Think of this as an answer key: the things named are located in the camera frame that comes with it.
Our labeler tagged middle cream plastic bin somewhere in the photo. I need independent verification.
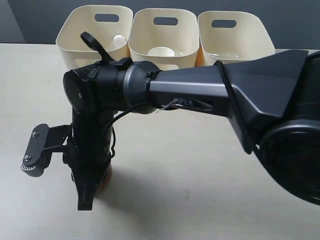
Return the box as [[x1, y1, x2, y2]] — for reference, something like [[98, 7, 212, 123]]
[[128, 8, 200, 70]]

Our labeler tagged white paper cup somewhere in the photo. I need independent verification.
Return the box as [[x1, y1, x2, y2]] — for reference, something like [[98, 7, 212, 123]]
[[147, 46, 175, 57]]

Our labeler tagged right cream plastic bin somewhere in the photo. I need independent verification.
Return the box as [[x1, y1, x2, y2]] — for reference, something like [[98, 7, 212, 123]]
[[195, 10, 276, 67]]

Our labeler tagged cream plastic bin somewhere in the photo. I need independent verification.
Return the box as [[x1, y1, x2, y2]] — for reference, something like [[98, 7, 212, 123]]
[[195, 10, 276, 67], [128, 8, 200, 70], [55, 5, 133, 70]]

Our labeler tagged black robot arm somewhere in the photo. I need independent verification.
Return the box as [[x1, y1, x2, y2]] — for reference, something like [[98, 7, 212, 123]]
[[62, 49, 320, 211]]

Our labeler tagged black cable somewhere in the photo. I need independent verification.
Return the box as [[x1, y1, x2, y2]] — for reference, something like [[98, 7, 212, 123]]
[[79, 31, 261, 161]]

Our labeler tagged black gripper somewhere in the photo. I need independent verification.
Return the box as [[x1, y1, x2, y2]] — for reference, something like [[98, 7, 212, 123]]
[[66, 108, 115, 211]]

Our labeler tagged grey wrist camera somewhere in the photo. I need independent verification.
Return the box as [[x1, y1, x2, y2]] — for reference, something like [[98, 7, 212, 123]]
[[20, 123, 71, 178]]

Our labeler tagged left cream plastic bin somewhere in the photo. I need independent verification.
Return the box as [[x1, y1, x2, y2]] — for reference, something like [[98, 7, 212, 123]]
[[55, 5, 133, 70]]

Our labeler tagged clear plastic bottle white cap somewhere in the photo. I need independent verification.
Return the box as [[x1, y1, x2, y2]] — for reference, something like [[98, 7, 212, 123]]
[[110, 34, 127, 50]]

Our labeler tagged brown wooden cup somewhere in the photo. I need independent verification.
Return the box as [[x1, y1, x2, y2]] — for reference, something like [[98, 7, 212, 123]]
[[96, 163, 113, 194]]

